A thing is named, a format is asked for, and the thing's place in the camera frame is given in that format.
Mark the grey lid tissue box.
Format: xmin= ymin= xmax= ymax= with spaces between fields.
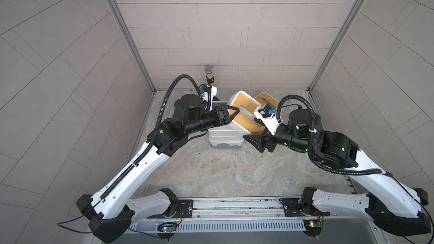
xmin=209 ymin=138 xmax=244 ymax=144
xmin=210 ymin=119 xmax=249 ymax=136

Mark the wooden lid tissue box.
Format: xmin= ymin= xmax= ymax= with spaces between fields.
xmin=254 ymin=92 xmax=279 ymax=108
xmin=227 ymin=90 xmax=265 ymax=136
xmin=209 ymin=134 xmax=243 ymax=141

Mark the left black cable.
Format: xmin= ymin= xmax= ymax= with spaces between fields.
xmin=56 ymin=209 xmax=99 ymax=235

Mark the black microphone stand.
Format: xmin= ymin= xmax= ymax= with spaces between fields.
xmin=204 ymin=64 xmax=214 ymax=86

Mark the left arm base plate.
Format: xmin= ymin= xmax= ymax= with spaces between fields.
xmin=148 ymin=199 xmax=193 ymax=219

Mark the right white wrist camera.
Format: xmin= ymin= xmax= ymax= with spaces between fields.
xmin=254 ymin=103 xmax=280 ymax=136

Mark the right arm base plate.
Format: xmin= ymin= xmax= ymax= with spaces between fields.
xmin=279 ymin=198 xmax=330 ymax=218

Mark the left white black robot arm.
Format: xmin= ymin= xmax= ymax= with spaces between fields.
xmin=77 ymin=94 xmax=240 ymax=244

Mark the left circuit board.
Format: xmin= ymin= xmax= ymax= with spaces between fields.
xmin=157 ymin=222 xmax=177 ymax=239

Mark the aluminium mounting rail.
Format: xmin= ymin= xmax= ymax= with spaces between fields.
xmin=91 ymin=194 xmax=379 ymax=223

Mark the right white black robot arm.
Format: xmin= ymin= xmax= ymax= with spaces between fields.
xmin=244 ymin=105 xmax=434 ymax=237

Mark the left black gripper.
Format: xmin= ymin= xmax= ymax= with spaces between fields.
xmin=181 ymin=103 xmax=237 ymax=134

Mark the circuit board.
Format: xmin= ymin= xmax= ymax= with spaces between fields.
xmin=303 ymin=219 xmax=323 ymax=238
xmin=157 ymin=222 xmax=177 ymax=239

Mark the right circuit board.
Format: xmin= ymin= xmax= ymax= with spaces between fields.
xmin=303 ymin=219 xmax=323 ymax=238

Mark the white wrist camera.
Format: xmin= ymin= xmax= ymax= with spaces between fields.
xmin=254 ymin=103 xmax=280 ymax=136
xmin=199 ymin=84 xmax=219 ymax=111

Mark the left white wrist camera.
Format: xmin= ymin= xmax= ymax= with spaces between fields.
xmin=199 ymin=84 xmax=219 ymax=111

